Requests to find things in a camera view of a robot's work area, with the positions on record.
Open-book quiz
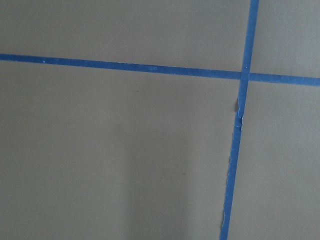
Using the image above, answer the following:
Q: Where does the blue tape strip crosswise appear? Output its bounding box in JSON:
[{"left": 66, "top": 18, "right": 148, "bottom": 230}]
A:
[{"left": 0, "top": 53, "right": 320, "bottom": 87}]

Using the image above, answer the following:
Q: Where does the blue tape strip lengthwise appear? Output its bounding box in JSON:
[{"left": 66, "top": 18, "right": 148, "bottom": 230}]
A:
[{"left": 219, "top": 0, "right": 260, "bottom": 240}]

